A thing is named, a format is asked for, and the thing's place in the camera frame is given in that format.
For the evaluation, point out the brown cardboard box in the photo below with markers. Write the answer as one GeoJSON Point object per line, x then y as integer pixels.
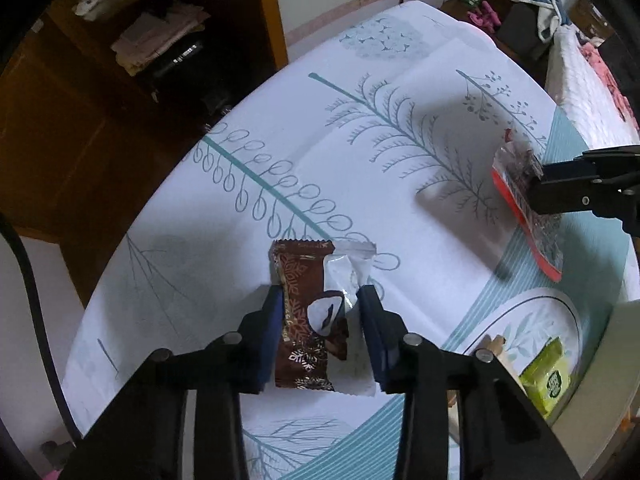
{"type": "Point", "coordinates": [592, 15]}

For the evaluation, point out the folded cloths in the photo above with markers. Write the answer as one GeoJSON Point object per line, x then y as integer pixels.
{"type": "Point", "coordinates": [155, 35]}

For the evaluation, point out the pink toy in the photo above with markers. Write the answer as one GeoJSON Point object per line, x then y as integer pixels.
{"type": "Point", "coordinates": [482, 16]}

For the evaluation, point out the green snack packet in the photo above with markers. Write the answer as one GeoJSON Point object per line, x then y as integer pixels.
{"type": "Point", "coordinates": [547, 380]}

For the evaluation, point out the pink cloth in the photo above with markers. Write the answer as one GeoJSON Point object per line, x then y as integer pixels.
{"type": "Point", "coordinates": [607, 72]}

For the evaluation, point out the black box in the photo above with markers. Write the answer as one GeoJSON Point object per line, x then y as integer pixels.
{"type": "Point", "coordinates": [520, 30]}

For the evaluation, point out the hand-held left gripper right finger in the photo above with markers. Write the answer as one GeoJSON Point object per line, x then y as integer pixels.
{"type": "Point", "coordinates": [375, 340]}

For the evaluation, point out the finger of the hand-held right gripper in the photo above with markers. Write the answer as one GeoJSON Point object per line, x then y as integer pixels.
{"type": "Point", "coordinates": [565, 192]}

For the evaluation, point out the printed tablecloth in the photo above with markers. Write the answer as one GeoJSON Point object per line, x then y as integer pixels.
{"type": "Point", "coordinates": [400, 110]}

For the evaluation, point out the brown and white chocolate packet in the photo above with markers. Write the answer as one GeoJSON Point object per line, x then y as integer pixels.
{"type": "Point", "coordinates": [300, 285]}

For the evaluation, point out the red clear snack packet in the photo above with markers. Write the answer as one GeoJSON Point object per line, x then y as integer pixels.
{"type": "Point", "coordinates": [510, 175]}

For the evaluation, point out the black device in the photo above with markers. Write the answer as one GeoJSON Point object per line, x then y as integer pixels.
{"type": "Point", "coordinates": [182, 60]}

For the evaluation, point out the beige wafer packet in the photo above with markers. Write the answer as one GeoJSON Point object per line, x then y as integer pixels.
{"type": "Point", "coordinates": [495, 347]}

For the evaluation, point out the wooden shelf cabinet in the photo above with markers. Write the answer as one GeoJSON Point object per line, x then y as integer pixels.
{"type": "Point", "coordinates": [75, 135]}

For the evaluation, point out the white bed blanket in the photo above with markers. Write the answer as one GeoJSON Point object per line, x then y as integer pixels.
{"type": "Point", "coordinates": [580, 85]}

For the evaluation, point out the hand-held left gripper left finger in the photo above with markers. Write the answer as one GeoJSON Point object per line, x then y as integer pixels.
{"type": "Point", "coordinates": [267, 340]}

